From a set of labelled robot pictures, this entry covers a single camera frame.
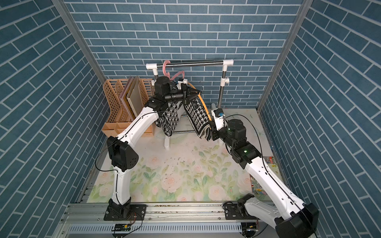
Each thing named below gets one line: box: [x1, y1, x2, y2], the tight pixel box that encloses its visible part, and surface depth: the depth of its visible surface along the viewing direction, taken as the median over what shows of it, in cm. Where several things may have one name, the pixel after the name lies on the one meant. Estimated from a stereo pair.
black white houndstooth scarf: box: [183, 96, 212, 142], surface depth 82 cm
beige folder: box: [126, 75, 144, 118], surface depth 93 cm
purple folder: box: [119, 76, 136, 122], surface depth 92 cm
